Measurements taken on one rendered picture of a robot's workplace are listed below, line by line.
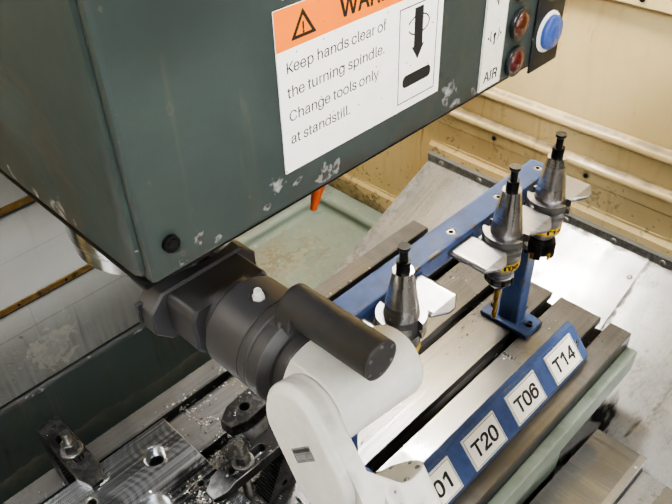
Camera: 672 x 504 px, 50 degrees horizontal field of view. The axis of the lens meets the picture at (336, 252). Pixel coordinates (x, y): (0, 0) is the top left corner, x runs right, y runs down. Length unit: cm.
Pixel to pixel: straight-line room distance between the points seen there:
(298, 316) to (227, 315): 7
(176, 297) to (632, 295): 113
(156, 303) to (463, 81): 32
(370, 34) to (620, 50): 104
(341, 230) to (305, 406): 155
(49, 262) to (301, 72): 82
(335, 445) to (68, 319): 83
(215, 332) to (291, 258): 136
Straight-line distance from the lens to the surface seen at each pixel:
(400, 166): 195
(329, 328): 54
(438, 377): 124
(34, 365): 131
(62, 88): 39
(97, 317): 132
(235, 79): 41
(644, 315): 157
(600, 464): 140
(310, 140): 47
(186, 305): 64
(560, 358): 125
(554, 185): 106
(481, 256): 98
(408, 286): 83
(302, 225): 208
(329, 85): 46
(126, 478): 105
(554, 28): 67
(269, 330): 58
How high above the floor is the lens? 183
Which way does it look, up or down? 39 degrees down
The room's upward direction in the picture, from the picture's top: 2 degrees counter-clockwise
